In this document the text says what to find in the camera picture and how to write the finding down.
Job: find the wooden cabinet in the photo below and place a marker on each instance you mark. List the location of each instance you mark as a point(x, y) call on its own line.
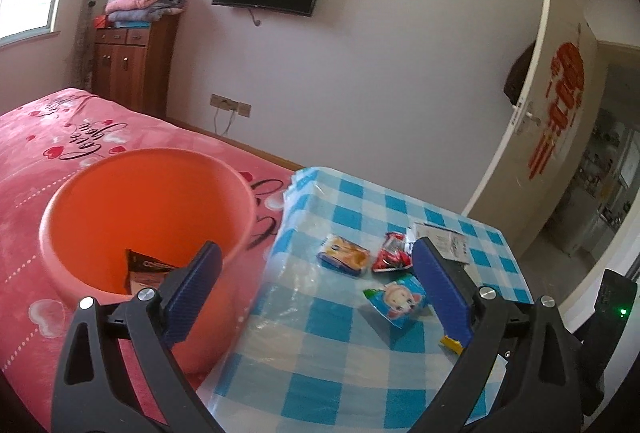
point(125, 68)

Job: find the blue checked tablecloth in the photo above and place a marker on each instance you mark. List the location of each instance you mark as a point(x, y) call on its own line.
point(325, 338)

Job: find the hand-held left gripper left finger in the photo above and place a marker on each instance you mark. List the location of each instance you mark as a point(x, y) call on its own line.
point(192, 293)

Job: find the wall socket strip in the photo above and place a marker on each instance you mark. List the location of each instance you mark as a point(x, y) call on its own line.
point(230, 104)

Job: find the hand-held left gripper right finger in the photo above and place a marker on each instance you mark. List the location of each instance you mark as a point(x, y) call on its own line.
point(442, 293)

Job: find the brown coffee mix packet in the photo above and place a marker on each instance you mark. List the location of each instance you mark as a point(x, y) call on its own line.
point(142, 270)

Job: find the pink printed blanket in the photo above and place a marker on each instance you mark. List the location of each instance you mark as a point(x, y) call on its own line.
point(30, 163)

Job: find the red knot door decoration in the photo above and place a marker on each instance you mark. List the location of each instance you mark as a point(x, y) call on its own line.
point(562, 103)

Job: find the white door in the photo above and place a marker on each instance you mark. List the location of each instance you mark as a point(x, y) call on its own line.
point(510, 173)

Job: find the blue mouse snack packet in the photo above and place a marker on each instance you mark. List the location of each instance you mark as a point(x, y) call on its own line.
point(395, 300)

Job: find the dark hanging bag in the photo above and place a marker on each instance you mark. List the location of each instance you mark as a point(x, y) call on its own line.
point(517, 78)

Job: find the yellow biscuit packet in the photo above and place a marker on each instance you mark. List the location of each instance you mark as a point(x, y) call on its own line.
point(345, 255)

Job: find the orange plastic bucket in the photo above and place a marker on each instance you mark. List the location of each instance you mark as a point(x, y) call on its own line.
point(150, 203)

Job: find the white printed wrapper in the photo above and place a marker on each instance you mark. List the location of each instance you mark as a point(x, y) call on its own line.
point(442, 240)

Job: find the red snack packet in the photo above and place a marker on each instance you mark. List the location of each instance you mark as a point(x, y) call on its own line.
point(392, 253)

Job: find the pile of folded blankets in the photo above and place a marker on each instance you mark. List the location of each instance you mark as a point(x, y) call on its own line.
point(142, 3)

